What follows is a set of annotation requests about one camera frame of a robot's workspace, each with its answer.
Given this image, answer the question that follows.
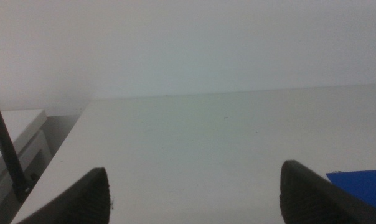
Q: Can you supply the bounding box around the blue rectangular mat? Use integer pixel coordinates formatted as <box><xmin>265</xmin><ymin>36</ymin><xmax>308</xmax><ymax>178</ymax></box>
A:
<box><xmin>326</xmin><ymin>169</ymin><xmax>376</xmax><ymax>214</ymax></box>

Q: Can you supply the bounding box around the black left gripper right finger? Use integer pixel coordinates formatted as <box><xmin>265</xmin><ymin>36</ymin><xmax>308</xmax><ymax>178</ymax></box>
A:
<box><xmin>279</xmin><ymin>159</ymin><xmax>376</xmax><ymax>224</ymax></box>

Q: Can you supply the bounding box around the black metal pole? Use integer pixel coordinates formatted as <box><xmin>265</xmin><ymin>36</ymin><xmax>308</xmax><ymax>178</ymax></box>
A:
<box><xmin>0</xmin><ymin>81</ymin><xmax>40</xmax><ymax>203</ymax></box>

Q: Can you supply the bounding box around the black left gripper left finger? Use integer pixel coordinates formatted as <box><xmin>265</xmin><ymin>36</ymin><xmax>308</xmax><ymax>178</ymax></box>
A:
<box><xmin>16</xmin><ymin>167</ymin><xmax>111</xmax><ymax>224</ymax></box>

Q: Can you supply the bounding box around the white cabinet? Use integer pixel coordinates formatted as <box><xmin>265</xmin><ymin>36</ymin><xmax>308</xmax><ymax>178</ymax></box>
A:
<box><xmin>0</xmin><ymin>108</ymin><xmax>54</xmax><ymax>218</ymax></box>

